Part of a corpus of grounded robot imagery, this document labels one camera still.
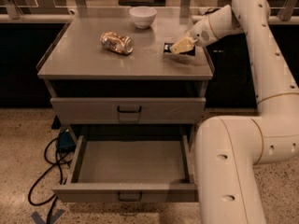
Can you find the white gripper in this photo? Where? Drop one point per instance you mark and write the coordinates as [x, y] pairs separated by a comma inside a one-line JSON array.
[[202, 33]]

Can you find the dark blue rxbar wrapper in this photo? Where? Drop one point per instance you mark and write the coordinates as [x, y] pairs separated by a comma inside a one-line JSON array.
[[167, 47]]

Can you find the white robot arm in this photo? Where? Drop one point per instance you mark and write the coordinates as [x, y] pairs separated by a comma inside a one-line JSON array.
[[226, 148]]

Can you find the grey drawer cabinet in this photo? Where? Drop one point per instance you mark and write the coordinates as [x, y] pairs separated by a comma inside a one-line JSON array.
[[79, 67]]

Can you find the open lower grey drawer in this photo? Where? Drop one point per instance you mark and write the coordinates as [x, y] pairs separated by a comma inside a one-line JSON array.
[[139, 171]]

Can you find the closed upper grey drawer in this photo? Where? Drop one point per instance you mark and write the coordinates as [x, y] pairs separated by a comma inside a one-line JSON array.
[[128, 110]]

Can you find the white ceramic bowl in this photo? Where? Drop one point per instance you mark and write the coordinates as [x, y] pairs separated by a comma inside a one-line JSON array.
[[143, 17]]

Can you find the crushed gold soda can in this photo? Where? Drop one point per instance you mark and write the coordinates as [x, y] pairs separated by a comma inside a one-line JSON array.
[[121, 44]]

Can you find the blue power box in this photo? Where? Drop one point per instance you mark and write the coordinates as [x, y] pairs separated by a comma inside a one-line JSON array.
[[65, 143]]

